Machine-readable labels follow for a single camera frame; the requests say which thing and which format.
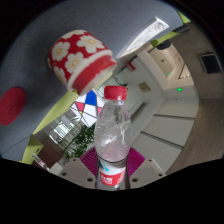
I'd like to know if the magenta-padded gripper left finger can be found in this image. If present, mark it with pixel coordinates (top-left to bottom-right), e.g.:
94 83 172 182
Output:
58 147 99 191

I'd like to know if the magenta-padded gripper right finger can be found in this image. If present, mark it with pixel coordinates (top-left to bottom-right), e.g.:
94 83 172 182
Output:
125 146 167 190

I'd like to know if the clear red-capped water bottle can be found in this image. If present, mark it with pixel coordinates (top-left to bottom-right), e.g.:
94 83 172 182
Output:
93 85 133 191

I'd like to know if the row of potted green plants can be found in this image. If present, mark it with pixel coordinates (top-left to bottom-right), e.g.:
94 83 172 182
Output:
63 123 98 162

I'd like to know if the small yellow-green table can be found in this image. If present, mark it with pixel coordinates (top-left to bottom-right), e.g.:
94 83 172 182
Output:
21 134 44 164

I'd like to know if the large yellow-green table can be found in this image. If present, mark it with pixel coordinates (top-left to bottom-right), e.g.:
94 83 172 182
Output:
31 89 81 136

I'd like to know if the white cube with coloured triangles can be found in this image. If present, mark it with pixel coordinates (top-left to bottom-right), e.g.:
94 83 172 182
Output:
69 89 105 128

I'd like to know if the flat round red coaster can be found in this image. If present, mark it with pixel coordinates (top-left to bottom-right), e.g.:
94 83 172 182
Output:
0 86 27 127

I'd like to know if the red floral mug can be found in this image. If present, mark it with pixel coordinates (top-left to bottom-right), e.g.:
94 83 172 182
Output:
46 29 118 97

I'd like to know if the black bag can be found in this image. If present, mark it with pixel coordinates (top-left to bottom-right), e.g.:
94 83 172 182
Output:
156 39 172 51

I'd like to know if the yellow-green stool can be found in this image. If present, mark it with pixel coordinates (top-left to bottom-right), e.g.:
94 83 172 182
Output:
150 29 183 48

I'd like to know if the yellow-green cushioned seat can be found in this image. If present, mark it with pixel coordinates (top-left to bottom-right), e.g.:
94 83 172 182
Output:
177 10 192 25

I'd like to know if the brown wall plaque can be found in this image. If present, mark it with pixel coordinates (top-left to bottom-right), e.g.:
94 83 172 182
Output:
137 81 152 93

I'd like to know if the black wall screen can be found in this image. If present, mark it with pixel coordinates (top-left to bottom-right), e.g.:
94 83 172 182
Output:
199 53 223 75

